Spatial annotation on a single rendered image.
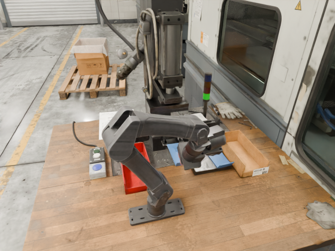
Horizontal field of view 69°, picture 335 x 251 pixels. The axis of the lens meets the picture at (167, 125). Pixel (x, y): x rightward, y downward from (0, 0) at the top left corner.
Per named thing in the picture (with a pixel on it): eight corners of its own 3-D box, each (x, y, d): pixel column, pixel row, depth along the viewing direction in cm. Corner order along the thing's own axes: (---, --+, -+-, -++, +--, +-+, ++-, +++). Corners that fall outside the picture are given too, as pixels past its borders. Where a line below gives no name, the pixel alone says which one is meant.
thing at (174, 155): (176, 168, 95) (177, 163, 93) (166, 145, 107) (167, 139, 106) (193, 166, 97) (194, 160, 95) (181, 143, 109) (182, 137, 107)
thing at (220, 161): (219, 170, 104) (220, 165, 102) (203, 149, 116) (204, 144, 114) (233, 167, 106) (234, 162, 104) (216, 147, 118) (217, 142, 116)
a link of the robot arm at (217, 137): (213, 136, 88) (214, 108, 81) (227, 150, 81) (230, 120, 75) (185, 146, 84) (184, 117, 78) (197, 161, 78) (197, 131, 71)
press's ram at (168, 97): (150, 122, 108) (147, 55, 92) (140, 97, 129) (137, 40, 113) (189, 116, 112) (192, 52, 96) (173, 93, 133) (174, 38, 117)
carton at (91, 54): (82, 64, 468) (76, 37, 441) (113, 63, 474) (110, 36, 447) (75, 76, 411) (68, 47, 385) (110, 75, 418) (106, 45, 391)
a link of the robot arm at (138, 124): (199, 113, 79) (107, 103, 64) (215, 126, 72) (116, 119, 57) (187, 144, 84) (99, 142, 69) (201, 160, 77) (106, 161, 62)
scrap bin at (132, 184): (125, 194, 95) (123, 184, 92) (119, 155, 115) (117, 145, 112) (155, 188, 98) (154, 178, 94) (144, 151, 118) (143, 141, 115)
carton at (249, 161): (241, 180, 103) (244, 166, 99) (216, 145, 124) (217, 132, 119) (266, 174, 106) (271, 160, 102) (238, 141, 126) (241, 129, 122)
